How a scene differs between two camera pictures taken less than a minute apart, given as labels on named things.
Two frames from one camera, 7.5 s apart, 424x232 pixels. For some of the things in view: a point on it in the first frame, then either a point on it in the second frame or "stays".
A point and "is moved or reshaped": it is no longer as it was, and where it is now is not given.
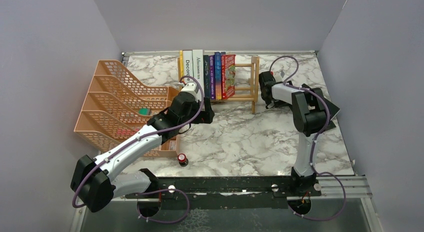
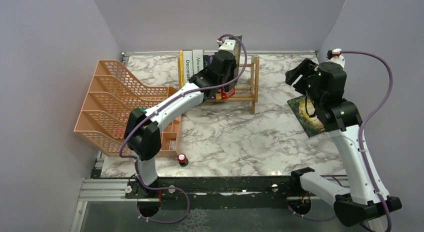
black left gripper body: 194,109 -> 230,76
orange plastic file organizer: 117,107 stays
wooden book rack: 252,98 stays
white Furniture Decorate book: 188,65 stays
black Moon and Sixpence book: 333,110 is moved or reshaped
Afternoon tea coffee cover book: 198,70 stays
